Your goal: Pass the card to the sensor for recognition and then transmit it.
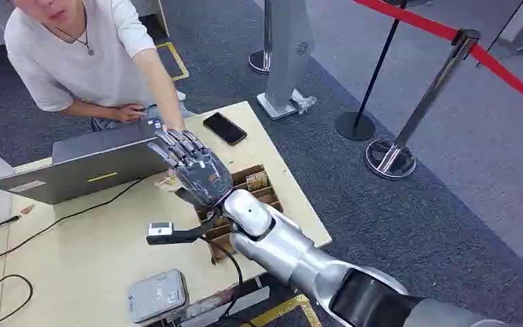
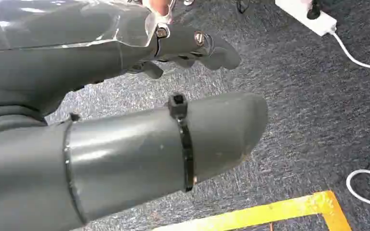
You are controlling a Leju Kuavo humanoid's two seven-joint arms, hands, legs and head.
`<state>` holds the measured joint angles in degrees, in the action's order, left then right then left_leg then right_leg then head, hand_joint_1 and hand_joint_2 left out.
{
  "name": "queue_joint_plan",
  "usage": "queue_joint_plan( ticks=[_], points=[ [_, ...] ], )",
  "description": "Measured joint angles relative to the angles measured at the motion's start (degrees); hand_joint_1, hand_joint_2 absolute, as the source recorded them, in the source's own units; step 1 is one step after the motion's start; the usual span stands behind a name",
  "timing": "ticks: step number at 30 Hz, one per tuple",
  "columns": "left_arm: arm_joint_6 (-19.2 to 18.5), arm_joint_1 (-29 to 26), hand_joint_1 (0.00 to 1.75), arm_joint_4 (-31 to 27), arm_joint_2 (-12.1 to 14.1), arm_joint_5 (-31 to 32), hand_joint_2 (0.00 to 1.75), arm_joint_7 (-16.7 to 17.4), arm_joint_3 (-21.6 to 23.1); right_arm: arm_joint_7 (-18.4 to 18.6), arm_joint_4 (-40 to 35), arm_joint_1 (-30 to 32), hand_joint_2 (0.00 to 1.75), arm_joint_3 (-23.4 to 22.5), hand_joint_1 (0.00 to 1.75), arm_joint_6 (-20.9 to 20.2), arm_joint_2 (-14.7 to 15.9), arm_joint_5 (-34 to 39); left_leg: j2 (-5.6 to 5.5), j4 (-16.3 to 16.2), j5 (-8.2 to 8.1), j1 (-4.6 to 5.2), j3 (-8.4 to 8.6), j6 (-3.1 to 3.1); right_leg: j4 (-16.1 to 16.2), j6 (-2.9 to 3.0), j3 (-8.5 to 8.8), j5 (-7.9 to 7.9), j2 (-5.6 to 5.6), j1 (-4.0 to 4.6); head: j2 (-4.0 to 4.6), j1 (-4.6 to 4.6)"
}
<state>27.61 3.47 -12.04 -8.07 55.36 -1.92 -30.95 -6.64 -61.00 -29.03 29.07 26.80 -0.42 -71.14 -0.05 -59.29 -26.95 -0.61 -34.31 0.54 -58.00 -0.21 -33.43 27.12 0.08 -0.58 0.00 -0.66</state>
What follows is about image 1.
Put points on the wooden card box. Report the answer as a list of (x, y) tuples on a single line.
[(266, 195)]

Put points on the small brown scrap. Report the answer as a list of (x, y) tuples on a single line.
[(27, 209)]

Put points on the white desk rail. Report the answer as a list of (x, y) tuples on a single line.
[(225, 309)]

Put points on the grey standing kiosk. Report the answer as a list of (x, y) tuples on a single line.
[(288, 49)]

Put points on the red barrier belt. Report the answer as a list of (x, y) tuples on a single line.
[(424, 23)]

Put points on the grey laptop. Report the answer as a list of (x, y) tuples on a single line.
[(85, 173)]

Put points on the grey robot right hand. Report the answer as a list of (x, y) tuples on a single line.
[(203, 173)]

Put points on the yellow-edged floor mat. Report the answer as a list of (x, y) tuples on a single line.
[(288, 311)]

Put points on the black stanchion post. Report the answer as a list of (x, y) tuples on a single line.
[(355, 126)]

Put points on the black smartphone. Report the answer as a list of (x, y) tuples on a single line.
[(224, 128)]

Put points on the person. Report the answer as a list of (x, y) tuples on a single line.
[(76, 58)]

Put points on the grey flat device box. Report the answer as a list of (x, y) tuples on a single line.
[(157, 295)]

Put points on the chrome stanchion post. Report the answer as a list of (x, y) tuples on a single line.
[(424, 100), (259, 61)]

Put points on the person's left hand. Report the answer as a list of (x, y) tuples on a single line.
[(175, 125)]

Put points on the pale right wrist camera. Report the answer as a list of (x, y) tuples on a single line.
[(160, 229)]

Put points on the printed card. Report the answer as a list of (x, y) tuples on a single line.
[(167, 183), (257, 181)]

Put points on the person's right hand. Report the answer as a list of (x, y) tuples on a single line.
[(128, 113)]

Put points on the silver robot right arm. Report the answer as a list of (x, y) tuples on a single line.
[(284, 248)]

